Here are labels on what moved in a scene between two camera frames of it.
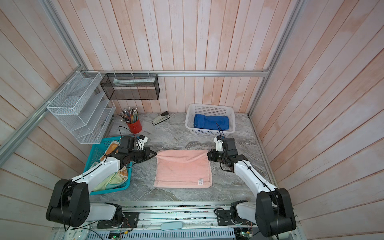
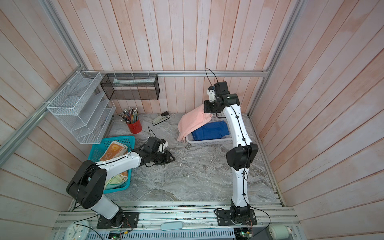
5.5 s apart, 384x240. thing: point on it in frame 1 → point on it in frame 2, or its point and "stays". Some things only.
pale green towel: (115, 179) stays
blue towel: (209, 122) → (211, 130)
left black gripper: (147, 150) → (167, 158)
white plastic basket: (209, 110) → (226, 141)
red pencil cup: (135, 127) stays
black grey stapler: (164, 115) stays
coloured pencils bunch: (129, 114) stays
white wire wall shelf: (83, 105) stays
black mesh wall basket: (131, 86) stays
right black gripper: (212, 156) → (206, 109)
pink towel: (183, 169) → (190, 119)
